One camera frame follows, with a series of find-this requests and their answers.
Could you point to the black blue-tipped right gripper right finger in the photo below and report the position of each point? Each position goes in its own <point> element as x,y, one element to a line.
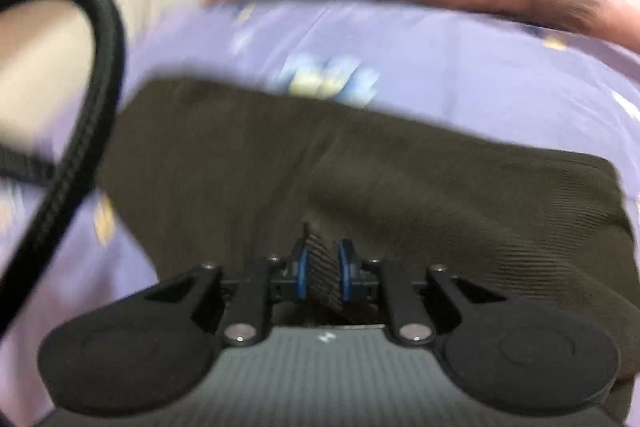
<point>441,310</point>

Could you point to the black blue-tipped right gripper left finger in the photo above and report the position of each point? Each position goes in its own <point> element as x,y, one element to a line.
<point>236,306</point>

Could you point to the black knit pants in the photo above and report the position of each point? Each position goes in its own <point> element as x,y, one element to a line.
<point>201,171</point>

